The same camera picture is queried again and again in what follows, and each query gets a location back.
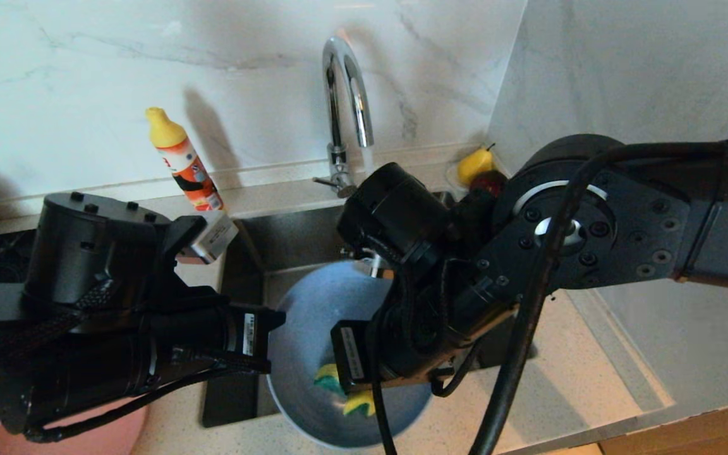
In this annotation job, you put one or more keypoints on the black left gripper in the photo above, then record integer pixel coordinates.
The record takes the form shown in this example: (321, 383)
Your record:
(225, 341)

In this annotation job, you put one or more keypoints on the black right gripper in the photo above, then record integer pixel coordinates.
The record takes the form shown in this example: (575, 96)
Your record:
(389, 354)

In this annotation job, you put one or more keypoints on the yellow green fish-shaped sponge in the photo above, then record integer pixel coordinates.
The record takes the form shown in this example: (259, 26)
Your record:
(354, 404)

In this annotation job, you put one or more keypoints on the blue plate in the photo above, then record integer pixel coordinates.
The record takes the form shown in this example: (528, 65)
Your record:
(313, 316)

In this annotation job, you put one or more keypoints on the orange yellow detergent bottle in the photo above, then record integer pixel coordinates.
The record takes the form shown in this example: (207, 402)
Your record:
(184, 164)

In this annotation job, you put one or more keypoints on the chrome curved faucet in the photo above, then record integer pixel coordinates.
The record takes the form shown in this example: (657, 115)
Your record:
(335, 101)

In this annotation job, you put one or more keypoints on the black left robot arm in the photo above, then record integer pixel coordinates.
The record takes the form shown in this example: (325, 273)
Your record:
(86, 265)

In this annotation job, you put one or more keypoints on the stainless steel sink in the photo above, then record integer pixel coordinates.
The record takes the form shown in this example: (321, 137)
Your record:
(288, 240)

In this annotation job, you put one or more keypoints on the pink plate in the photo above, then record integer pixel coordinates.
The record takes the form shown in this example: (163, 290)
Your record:
(105, 437)

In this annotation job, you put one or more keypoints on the dark red apple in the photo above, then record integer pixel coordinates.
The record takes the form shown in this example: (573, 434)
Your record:
(487, 183)

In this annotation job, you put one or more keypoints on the yellow pear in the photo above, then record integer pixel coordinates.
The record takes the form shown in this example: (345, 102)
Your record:
(474, 164)

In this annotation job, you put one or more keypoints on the brown wooden cabinet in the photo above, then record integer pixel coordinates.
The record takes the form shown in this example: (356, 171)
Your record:
(718, 436)

